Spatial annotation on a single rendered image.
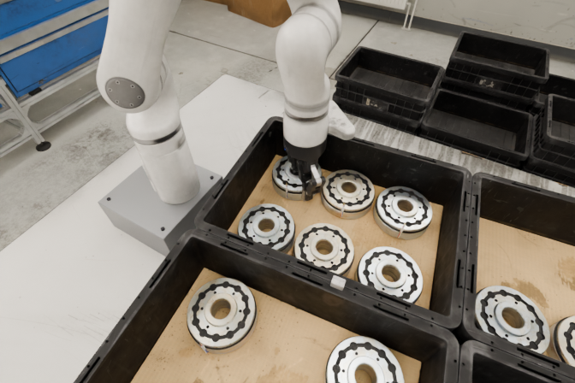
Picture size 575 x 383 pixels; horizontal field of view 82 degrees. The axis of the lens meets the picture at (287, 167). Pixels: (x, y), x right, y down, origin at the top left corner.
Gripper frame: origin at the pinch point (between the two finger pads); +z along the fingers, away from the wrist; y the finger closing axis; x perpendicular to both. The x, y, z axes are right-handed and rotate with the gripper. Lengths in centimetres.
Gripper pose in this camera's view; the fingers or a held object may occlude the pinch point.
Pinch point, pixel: (302, 185)
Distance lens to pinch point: 67.3
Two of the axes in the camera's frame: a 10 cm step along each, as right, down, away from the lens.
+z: 0.0, 6.7, 7.4
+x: 9.3, -2.7, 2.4
